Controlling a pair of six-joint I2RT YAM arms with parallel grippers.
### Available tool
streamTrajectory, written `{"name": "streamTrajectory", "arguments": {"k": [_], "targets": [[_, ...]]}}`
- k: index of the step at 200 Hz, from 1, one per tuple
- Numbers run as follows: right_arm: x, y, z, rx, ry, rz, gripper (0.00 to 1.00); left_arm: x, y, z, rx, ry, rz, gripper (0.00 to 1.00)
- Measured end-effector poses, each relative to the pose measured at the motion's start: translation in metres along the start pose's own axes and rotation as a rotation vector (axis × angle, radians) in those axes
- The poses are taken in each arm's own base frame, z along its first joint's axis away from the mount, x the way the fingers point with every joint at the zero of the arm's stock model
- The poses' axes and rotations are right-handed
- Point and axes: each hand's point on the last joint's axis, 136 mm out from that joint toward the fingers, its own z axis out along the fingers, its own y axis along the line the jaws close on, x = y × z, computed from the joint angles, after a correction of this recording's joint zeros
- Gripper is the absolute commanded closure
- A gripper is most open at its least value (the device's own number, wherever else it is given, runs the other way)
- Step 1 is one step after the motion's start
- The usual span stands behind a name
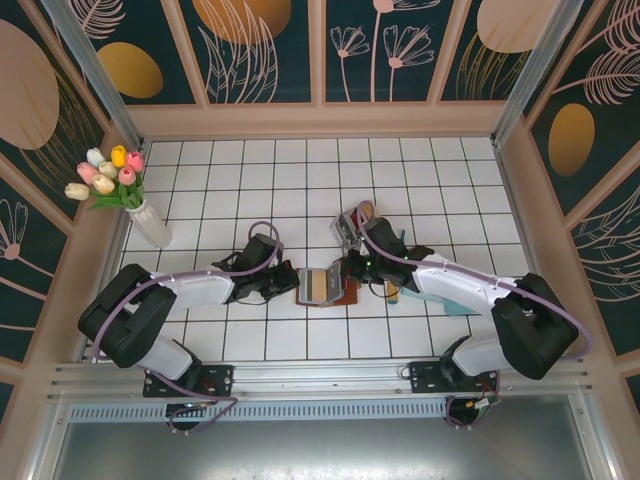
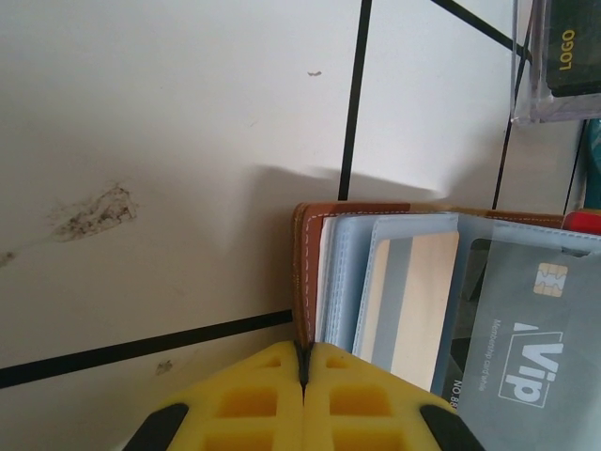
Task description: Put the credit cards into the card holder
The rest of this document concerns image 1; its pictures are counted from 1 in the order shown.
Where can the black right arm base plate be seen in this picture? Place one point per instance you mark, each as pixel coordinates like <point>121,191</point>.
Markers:
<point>425,377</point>

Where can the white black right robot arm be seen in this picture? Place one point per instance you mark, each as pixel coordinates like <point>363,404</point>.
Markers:
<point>460,285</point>

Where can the red card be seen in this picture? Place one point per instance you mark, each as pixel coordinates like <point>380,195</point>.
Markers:
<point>355,218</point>

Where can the aluminium front rail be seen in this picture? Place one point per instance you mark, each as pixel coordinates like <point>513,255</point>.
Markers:
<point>320,377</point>

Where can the clear acrylic card box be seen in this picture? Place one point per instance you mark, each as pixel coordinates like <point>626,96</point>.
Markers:
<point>342,230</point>

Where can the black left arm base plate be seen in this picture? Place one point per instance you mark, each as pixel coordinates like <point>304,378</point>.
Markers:
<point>220,380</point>

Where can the artificial tulip bouquet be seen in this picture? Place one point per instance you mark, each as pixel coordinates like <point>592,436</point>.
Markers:
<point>112,172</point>

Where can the grey metal panel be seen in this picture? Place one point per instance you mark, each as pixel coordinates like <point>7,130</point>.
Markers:
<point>320,450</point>

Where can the brown leather card holder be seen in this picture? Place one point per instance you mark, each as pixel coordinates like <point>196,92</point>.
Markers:
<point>350,295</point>

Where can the aluminium frame post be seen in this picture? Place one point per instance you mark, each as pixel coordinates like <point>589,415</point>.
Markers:
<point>95,70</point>
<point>535,70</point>

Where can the teal toy shovel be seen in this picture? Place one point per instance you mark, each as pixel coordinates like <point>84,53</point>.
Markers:
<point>462,311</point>

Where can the white ribbed vase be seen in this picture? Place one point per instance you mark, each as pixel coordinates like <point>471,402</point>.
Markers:
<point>150,227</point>

